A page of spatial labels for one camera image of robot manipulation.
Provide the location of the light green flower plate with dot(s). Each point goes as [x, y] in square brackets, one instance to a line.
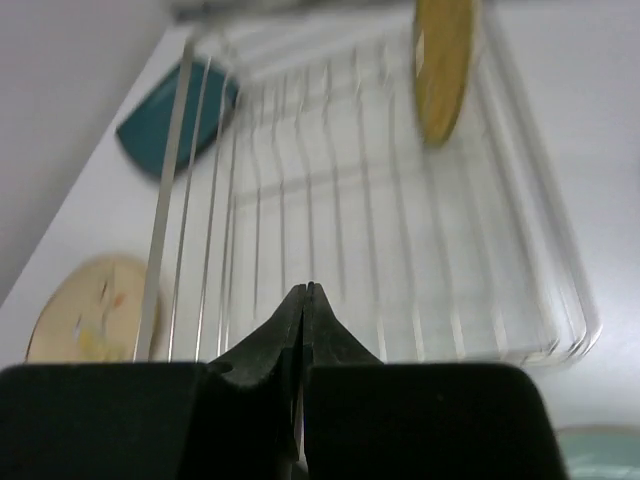
[600, 451]

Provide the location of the teal square plate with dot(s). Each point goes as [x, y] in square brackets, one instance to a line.
[165, 130]

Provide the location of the beige round leaf plate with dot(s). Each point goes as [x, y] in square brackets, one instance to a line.
[94, 314]

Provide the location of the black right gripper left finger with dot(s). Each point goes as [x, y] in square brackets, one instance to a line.
[261, 376]

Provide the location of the wire dish rack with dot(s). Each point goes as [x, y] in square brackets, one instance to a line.
[295, 155]

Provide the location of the round woven bamboo plate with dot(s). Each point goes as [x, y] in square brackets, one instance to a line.
[443, 49]

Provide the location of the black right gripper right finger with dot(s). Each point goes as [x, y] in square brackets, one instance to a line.
[325, 340]

